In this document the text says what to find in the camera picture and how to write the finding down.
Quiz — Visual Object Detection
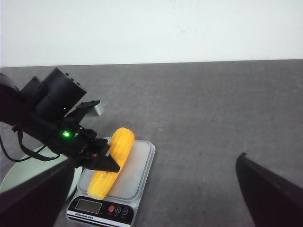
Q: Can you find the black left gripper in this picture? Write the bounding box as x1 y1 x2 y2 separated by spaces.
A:
13 68 120 173

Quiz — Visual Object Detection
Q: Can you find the right gripper black right claw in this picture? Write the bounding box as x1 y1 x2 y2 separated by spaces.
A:
235 153 303 227

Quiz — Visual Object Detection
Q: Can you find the right gripper black left claw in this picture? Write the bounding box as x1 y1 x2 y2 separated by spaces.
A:
0 159 75 227

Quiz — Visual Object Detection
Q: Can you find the yellow corn cob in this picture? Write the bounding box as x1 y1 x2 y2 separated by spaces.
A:
87 127 135 201

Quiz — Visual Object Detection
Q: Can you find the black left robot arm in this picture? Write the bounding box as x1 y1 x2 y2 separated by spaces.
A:
0 68 121 172

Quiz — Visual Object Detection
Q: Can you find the pale green plate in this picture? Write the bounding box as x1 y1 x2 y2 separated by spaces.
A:
0 147 83 201

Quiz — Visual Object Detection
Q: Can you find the silver digital kitchen scale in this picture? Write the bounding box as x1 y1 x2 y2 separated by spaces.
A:
66 140 155 227

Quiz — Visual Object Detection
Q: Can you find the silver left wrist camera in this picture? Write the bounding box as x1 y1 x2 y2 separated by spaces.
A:
86 100 104 117

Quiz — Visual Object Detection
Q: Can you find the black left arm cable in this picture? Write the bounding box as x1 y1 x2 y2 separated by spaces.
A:
0 129 60 162

